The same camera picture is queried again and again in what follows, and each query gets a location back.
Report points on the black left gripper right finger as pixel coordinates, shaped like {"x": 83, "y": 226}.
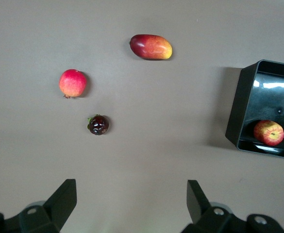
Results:
{"x": 205, "y": 216}

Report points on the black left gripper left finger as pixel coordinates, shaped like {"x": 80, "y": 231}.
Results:
{"x": 56, "y": 206}

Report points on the red yellow striped apple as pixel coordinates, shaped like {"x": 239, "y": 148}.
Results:
{"x": 269, "y": 133}

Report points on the black plastic box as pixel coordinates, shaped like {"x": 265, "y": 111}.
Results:
{"x": 241, "y": 102}

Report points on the dark purple mangosteen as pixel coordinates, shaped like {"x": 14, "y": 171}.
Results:
{"x": 98, "y": 125}

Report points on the red yellow mango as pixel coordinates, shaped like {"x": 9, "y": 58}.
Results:
{"x": 151, "y": 47}

